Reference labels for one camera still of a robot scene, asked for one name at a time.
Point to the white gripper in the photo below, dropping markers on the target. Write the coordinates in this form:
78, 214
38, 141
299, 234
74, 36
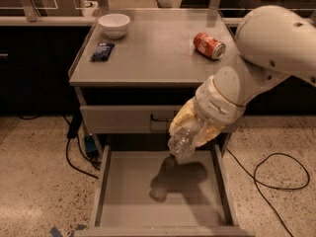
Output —
214, 105

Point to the clear plastic water bottle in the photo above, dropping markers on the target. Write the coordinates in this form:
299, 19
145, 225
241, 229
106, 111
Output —
183, 141

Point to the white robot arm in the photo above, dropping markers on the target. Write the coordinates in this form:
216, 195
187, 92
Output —
278, 44

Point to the grey drawer cabinet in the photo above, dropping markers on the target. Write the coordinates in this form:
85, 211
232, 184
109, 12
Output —
155, 64

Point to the open lower grey drawer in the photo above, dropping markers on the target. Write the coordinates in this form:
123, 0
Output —
153, 194

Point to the closed upper grey drawer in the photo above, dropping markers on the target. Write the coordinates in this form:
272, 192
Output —
127, 119

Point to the red soda can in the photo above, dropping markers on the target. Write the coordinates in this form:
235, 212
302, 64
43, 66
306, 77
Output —
209, 46

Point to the blue power adapter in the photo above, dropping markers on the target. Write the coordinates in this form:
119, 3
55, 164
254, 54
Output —
90, 146

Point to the dark blue snack packet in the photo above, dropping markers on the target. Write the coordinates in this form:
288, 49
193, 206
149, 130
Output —
102, 52

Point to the black power plug block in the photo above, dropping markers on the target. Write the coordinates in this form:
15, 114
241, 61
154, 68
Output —
74, 125

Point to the white ceramic bowl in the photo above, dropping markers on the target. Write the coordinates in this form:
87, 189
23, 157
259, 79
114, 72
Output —
114, 26

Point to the blue floor tape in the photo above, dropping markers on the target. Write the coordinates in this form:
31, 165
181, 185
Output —
56, 232

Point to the black drawer handle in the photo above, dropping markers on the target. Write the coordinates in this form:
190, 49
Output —
153, 118

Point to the grey metal frame post left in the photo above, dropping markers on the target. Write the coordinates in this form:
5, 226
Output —
30, 10

